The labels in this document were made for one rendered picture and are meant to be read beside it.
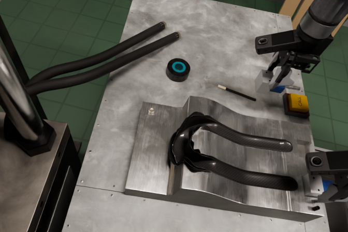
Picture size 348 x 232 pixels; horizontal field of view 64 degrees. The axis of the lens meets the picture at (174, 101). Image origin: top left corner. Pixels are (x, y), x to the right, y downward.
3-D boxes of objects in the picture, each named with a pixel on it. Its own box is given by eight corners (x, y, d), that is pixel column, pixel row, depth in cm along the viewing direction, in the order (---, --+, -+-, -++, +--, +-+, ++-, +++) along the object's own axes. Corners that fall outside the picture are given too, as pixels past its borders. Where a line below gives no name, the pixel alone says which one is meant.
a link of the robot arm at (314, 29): (310, 23, 61) (305, -1, 66) (300, 38, 65) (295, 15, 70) (343, 29, 62) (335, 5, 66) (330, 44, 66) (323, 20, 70)
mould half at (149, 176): (293, 138, 92) (317, 117, 81) (305, 222, 77) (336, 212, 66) (141, 111, 88) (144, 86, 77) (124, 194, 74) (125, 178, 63)
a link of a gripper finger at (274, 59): (283, 76, 87) (299, 62, 78) (264, 73, 86) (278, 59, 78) (283, 68, 88) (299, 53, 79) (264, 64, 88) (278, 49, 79)
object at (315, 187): (342, 187, 78) (355, 181, 73) (346, 205, 75) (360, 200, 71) (296, 179, 77) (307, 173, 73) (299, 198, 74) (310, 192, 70)
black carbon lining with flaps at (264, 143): (288, 142, 82) (305, 127, 74) (295, 198, 73) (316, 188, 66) (171, 122, 80) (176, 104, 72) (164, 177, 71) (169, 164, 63)
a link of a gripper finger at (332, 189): (340, 214, 69) (363, 194, 63) (317, 211, 69) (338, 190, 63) (335, 202, 72) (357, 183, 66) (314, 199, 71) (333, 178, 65)
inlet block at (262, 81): (293, 87, 90) (303, 76, 85) (295, 100, 87) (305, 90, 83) (254, 80, 89) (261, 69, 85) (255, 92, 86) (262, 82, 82)
